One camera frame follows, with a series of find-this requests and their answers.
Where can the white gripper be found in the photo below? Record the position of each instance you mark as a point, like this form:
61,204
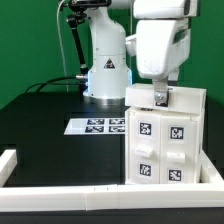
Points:
161,47

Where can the white cabinet box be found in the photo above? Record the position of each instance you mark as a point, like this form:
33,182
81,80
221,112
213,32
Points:
162,147

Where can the white cabinet top block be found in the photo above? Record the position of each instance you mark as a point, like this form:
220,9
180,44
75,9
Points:
181,99

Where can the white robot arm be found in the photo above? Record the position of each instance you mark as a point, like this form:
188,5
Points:
109,75

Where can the white U-shaped fence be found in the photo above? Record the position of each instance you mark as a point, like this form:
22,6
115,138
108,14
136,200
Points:
208,193

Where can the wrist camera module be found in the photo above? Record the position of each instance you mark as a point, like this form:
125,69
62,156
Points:
130,43

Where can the white marker base plate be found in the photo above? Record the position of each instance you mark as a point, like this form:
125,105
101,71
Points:
95,126

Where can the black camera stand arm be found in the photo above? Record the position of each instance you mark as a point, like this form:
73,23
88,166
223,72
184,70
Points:
77,36

